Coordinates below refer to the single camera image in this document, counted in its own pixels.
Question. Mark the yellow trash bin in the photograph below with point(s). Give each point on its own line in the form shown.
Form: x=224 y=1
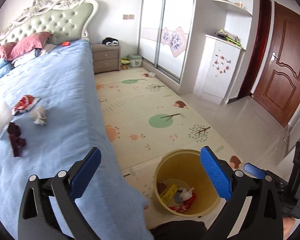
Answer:
x=183 y=169

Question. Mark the green tufted headboard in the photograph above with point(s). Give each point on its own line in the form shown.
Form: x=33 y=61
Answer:
x=66 y=20

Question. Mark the pink pillow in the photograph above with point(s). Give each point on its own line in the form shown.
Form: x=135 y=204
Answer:
x=6 y=49
x=29 y=43

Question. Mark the white sliding wardrobe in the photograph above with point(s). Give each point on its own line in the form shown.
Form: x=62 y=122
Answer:
x=165 y=29

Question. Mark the left pink pillow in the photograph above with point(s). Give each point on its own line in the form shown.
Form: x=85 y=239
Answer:
x=6 y=49

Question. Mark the small orange object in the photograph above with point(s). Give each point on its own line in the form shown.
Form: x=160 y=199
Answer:
x=64 y=44

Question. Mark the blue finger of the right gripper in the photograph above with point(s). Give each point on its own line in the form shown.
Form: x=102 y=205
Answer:
x=254 y=171

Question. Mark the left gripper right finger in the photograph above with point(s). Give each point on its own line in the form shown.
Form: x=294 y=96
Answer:
x=264 y=216

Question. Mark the dark maroon wrapper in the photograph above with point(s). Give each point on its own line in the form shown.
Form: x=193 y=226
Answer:
x=14 y=133

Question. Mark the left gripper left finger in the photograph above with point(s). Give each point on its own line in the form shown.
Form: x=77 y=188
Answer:
x=37 y=219

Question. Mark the blue bed sheet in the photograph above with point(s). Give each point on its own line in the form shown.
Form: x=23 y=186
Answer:
x=63 y=81

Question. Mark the folded white blue blanket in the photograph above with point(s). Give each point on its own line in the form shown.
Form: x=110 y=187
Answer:
x=32 y=55

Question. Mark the white low cabinet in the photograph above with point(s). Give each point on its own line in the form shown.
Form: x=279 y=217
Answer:
x=217 y=70

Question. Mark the green white storage box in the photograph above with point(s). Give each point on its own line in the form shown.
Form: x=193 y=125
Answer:
x=135 y=60

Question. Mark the brown wooden door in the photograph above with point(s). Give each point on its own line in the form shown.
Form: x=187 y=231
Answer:
x=278 y=90

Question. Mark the red snack bag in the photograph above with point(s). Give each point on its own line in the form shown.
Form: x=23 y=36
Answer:
x=25 y=104

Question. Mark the right pink pillow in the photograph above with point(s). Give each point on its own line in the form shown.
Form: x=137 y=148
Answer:
x=29 y=43

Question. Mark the cartoon foam play mat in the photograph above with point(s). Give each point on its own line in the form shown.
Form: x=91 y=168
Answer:
x=145 y=120

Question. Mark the yellow cardboard box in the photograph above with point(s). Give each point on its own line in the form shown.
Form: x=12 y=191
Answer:
x=168 y=193

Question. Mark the grey bedside table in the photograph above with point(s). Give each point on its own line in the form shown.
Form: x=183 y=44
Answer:
x=105 y=58

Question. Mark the black white clothing pile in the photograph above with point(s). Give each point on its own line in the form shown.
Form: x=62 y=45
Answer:
x=109 y=41

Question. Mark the white tissue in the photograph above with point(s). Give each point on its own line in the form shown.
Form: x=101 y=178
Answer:
x=38 y=116

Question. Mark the red snack bar wrapper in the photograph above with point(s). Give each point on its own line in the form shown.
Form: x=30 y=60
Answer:
x=185 y=206

